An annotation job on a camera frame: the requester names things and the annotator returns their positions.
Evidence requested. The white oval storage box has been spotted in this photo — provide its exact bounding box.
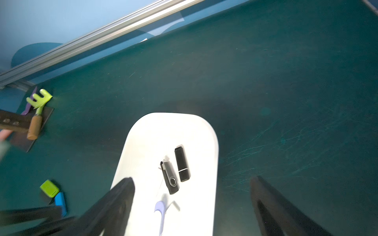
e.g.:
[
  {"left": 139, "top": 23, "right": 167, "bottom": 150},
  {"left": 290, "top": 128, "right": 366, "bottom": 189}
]
[{"left": 113, "top": 113, "right": 219, "bottom": 236}]

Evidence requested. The aluminium back frame rail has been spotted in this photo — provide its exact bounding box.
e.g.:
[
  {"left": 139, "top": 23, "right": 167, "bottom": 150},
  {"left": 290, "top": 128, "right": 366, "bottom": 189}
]
[{"left": 1, "top": 0, "right": 201, "bottom": 91}]

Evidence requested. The lilac white swivel usb drive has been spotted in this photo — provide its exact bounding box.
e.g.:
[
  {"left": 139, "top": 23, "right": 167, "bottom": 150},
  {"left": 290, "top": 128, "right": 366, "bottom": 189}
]
[{"left": 154, "top": 200, "right": 181, "bottom": 236}]

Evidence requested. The purple toy stick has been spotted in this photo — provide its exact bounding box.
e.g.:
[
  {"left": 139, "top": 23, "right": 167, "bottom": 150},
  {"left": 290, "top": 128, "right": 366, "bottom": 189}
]
[{"left": 20, "top": 86, "right": 38, "bottom": 116}]

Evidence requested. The green toy rake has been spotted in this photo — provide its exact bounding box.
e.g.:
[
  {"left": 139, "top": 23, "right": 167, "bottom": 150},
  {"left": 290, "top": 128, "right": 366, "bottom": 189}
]
[{"left": 26, "top": 89, "right": 53, "bottom": 140}]

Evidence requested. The pink toy stick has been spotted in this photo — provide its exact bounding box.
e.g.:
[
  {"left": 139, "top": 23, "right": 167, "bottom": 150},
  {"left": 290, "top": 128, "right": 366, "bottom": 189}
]
[{"left": 0, "top": 129, "right": 13, "bottom": 142}]

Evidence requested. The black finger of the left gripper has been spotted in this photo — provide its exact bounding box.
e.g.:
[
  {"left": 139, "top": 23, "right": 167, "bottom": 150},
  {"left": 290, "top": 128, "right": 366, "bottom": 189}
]
[{"left": 1, "top": 206, "right": 76, "bottom": 236}]

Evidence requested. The black swivel usb drive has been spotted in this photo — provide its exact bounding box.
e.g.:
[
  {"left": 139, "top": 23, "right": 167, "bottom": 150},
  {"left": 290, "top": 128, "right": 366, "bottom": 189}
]
[{"left": 160, "top": 160, "right": 179, "bottom": 195}]

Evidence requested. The green usb flash drive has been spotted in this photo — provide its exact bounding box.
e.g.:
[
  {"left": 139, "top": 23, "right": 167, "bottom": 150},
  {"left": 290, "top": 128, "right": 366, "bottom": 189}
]
[{"left": 39, "top": 180, "right": 60, "bottom": 198}]

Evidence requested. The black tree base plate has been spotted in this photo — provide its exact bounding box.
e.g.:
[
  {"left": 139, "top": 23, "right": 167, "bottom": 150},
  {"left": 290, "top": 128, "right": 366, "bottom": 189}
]
[{"left": 10, "top": 106, "right": 54, "bottom": 152}]

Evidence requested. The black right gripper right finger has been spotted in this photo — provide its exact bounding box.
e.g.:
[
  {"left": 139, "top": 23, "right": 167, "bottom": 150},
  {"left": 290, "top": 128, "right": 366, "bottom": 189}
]
[{"left": 251, "top": 176, "right": 331, "bottom": 236}]

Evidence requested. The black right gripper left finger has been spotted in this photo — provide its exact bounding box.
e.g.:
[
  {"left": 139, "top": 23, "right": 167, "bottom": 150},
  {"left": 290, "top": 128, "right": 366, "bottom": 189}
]
[{"left": 46, "top": 178, "right": 135, "bottom": 236}]

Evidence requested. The blue usb flash drive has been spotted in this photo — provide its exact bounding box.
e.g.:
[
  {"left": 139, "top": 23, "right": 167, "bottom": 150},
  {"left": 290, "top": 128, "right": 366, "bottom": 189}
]
[{"left": 54, "top": 192, "right": 67, "bottom": 217}]

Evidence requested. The black capped usb drive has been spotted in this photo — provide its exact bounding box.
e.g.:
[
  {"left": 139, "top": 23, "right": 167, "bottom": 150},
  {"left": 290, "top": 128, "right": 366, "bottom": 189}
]
[{"left": 174, "top": 146, "right": 191, "bottom": 182}]

